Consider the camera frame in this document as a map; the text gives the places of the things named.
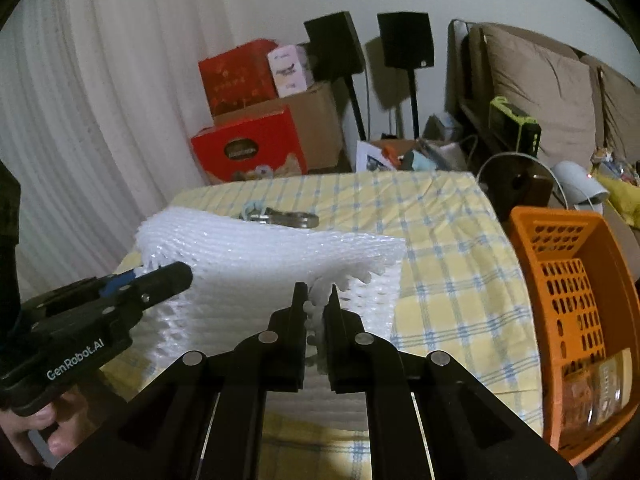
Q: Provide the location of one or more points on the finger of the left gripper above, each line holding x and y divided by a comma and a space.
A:
110, 284
151, 288

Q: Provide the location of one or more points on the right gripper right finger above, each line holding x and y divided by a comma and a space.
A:
356, 360

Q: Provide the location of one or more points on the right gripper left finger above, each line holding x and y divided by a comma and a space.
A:
274, 359

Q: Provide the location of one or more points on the white foam net sheet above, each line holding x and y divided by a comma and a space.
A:
244, 271

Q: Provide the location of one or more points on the clear jar gold lid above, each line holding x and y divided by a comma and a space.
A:
593, 394

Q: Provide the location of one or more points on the person left hand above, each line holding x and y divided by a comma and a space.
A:
65, 420

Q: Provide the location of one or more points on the yellow plaid tablecloth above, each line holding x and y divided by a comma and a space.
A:
420, 257

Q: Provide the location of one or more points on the metal clip tool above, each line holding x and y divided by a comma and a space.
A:
257, 211

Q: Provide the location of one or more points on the red gift box front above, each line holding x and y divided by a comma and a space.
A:
262, 147

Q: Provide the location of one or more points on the red gift box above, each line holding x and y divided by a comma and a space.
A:
238, 78
262, 147

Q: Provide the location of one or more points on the red gift box top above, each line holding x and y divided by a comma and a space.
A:
238, 78

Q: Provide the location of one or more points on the brown cardboard box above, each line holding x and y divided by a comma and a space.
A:
316, 121

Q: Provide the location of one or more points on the orange plastic basket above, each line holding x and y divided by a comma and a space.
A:
585, 309

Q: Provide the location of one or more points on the pink white small box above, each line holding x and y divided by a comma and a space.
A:
290, 70

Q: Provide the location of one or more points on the green black power station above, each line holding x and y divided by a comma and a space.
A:
518, 131

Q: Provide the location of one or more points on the white dome device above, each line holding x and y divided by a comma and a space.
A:
579, 189

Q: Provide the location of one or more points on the left black speaker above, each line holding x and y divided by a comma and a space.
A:
334, 39

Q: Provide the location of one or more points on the black speaker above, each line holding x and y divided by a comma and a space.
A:
408, 45
334, 39

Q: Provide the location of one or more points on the yellow cloth bag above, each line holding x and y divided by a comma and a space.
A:
624, 197

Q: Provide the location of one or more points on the right black speaker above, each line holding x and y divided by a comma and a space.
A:
408, 45

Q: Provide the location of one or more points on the brown cushion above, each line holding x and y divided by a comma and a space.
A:
545, 78
621, 111

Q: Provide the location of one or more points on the brown sofa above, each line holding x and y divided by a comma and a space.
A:
473, 89

